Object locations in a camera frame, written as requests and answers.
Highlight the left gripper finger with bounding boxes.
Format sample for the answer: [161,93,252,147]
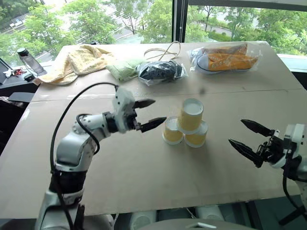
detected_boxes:
[140,116,167,133]
[134,98,157,110]

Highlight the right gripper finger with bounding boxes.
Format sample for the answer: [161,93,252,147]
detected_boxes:
[228,138,264,169]
[240,118,277,138]

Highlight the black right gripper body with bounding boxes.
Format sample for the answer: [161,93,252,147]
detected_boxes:
[255,130,289,166]

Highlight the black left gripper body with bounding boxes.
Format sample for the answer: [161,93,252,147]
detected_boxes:
[126,106,142,132]

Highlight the yellow paper cup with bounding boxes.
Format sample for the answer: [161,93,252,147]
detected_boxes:
[176,98,204,135]
[162,116,185,146]
[183,120,209,148]

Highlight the bagged dark blue cloth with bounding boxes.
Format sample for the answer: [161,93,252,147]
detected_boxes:
[136,59,189,87]

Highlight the light green folded cloth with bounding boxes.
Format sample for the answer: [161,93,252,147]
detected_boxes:
[105,58,145,82]

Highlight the white rounded shape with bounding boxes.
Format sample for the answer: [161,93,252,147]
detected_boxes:
[130,210,157,230]
[195,205,224,221]

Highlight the bagged orange sneakers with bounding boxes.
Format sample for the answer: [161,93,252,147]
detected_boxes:
[186,43,261,76]

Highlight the pale yellow towel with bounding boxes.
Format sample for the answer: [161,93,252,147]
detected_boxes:
[33,44,116,86]

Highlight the grey water bottle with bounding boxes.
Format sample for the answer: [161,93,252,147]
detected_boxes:
[16,47,47,76]

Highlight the black side desk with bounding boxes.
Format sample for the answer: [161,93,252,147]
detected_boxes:
[0,57,42,98]

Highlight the black chair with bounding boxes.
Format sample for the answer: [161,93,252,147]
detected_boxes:
[0,92,35,154]

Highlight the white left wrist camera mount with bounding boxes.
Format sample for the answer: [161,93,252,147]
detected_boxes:
[112,87,136,134]

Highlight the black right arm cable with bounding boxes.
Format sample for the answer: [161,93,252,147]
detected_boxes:
[282,149,307,216]

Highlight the beige cord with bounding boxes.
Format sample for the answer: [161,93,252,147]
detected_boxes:
[143,40,182,62]

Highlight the white bead blind chain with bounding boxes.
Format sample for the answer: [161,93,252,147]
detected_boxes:
[179,0,183,44]

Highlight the dark window frame post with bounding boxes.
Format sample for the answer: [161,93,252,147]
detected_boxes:
[171,0,189,44]

